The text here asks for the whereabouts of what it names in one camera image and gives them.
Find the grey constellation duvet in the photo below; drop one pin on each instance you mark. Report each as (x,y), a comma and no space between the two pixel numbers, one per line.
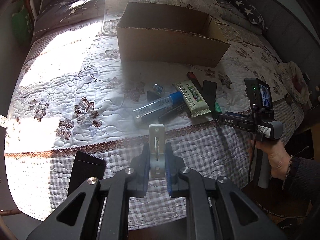
(56,14)

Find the red black lighter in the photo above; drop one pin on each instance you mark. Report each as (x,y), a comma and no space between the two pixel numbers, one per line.
(191,76)

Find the floral quilted bedspread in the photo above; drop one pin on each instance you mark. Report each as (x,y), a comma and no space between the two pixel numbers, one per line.
(74,93)

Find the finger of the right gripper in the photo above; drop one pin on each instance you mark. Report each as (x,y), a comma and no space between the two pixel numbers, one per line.
(209,89)

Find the person's right forearm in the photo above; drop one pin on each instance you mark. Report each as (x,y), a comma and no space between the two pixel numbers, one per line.
(302,179)

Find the black wallet on bed edge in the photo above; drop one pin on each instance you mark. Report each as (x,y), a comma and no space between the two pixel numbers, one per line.
(85,166)

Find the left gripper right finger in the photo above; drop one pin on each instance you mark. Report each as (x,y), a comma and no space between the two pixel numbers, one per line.
(216,208)

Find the brown cardboard box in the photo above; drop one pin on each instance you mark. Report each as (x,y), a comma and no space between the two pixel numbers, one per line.
(168,33)

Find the green bag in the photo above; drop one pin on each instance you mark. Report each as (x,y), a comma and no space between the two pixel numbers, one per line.
(22,26)

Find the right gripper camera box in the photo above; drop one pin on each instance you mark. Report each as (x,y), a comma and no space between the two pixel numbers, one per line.
(260,100)

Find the crumpled cloth on nightstand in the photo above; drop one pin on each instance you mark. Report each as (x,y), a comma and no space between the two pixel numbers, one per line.
(293,80)

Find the person's right hand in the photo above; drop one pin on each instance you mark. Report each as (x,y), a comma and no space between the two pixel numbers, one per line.
(278,157)

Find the star pattern navy pillow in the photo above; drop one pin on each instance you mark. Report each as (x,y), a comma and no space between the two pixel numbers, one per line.
(249,11)

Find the small blue white box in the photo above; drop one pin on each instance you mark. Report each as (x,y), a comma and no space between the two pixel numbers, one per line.
(158,89)

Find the black pen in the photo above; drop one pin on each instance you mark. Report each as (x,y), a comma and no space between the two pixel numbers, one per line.
(172,113)

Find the black dome plastic-wrapped item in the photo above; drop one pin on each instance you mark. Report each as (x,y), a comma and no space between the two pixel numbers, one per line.
(152,96)

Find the grey padded headboard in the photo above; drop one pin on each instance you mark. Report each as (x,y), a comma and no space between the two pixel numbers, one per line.
(289,36)

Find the clear tube blue cap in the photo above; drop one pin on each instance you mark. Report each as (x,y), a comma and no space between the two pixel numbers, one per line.
(158,104)

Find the green white snack packet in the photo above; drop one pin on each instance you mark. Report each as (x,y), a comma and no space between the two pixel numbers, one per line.
(193,98)

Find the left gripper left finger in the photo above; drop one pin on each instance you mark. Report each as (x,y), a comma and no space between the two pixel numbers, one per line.
(99,209)

